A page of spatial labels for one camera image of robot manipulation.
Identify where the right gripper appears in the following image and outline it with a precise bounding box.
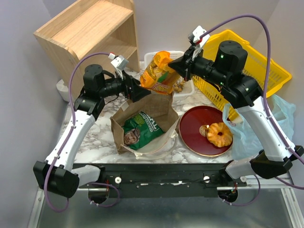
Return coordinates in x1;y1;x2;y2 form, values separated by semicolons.
168;44;228;87

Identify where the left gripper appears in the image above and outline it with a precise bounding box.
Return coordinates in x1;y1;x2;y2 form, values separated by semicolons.
99;68;151;102

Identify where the brown longan fruit bunch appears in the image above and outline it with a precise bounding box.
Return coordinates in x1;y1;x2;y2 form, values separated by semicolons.
173;79;186;93

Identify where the orange snack packet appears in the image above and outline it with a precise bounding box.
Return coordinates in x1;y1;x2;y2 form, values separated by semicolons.
140;51;180;95

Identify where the brown paper bag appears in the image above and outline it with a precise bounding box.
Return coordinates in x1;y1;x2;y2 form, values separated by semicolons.
110;94;179;161

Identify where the wooden shelf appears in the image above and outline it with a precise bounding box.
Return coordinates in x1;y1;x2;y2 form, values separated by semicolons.
34;0;140;98

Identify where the glazed ring doughnut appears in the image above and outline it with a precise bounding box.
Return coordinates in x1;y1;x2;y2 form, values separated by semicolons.
207;122;233;148

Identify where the light blue plastic bag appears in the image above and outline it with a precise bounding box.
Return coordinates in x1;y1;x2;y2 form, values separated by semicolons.
222;95;296;160

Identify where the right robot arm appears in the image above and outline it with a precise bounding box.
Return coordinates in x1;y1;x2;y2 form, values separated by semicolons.
168;40;304;186

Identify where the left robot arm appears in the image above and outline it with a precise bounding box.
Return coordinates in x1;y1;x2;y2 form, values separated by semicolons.
33;64;151;199

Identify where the green snack packet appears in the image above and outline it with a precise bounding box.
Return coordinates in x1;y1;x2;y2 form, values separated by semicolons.
123;112;164;150

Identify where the red round plate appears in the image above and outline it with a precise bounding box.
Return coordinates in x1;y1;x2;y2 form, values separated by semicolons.
179;105;232;157

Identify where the yellow shopping basket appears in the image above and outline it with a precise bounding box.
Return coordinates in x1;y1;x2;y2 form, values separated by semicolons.
192;29;292;111

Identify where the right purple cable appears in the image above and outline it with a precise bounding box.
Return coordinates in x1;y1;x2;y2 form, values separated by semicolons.
199;14;304;190

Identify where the purple cable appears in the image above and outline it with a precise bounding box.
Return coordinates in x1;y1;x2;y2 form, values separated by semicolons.
199;14;304;190
43;52;114;212

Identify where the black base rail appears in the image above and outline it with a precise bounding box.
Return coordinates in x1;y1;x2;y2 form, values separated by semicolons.
86;163;247;200

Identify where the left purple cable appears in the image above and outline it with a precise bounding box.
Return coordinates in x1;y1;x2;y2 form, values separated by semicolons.
43;52;114;212

